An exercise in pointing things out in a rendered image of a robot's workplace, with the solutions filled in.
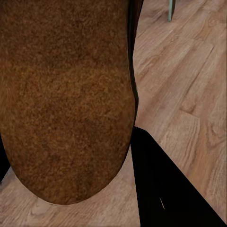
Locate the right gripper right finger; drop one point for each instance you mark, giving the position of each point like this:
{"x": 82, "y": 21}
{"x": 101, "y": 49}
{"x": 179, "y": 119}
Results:
{"x": 166, "y": 198}

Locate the sandal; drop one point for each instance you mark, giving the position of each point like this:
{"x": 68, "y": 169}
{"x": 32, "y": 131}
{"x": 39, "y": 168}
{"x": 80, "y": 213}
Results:
{"x": 68, "y": 96}

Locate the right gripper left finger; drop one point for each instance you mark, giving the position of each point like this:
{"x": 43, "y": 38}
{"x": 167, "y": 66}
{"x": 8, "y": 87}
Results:
{"x": 4, "y": 163}

